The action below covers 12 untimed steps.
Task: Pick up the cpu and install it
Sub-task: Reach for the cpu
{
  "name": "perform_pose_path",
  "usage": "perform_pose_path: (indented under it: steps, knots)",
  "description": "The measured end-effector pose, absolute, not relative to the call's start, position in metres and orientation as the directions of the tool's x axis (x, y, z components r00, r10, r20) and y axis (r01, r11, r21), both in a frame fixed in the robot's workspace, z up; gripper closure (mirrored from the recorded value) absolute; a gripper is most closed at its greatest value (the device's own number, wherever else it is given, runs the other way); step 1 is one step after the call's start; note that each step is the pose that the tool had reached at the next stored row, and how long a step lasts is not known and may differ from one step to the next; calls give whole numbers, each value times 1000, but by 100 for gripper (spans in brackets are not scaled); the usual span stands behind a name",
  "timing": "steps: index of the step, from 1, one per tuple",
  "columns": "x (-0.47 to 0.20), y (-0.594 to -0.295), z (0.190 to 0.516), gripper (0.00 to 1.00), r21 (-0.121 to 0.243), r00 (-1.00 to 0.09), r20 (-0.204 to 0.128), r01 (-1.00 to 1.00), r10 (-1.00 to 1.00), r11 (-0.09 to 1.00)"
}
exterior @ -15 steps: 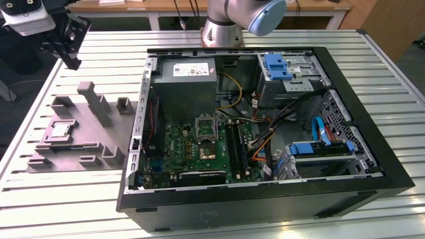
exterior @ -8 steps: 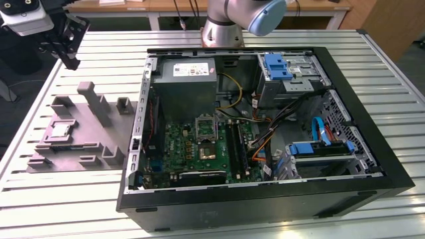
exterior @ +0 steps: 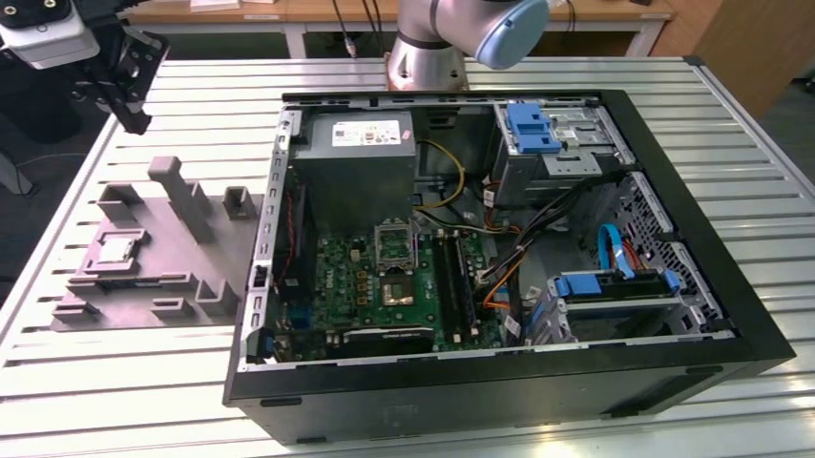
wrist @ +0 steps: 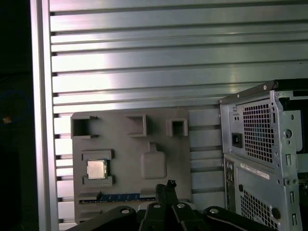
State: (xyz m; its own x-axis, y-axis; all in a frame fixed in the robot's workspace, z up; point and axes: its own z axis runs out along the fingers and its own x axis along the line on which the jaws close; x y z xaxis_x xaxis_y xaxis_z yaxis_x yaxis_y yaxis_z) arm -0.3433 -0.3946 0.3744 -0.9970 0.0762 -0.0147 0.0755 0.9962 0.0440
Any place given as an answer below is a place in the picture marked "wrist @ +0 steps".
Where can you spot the small orange scrap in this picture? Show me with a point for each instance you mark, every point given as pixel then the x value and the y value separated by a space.
pixel 6 120

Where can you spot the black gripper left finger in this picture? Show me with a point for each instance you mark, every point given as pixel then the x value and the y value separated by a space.
pixel 154 216

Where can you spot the RAM stick blue label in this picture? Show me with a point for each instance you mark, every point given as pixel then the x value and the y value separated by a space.
pixel 120 198

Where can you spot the black open PC case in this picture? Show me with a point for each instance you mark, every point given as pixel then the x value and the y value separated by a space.
pixel 255 173

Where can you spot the silver CPU chip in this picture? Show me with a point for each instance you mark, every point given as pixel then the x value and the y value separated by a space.
pixel 97 169

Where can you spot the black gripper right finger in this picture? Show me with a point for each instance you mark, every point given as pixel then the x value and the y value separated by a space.
pixel 185 216

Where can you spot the grey plastic parts rack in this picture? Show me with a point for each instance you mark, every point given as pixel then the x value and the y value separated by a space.
pixel 130 154

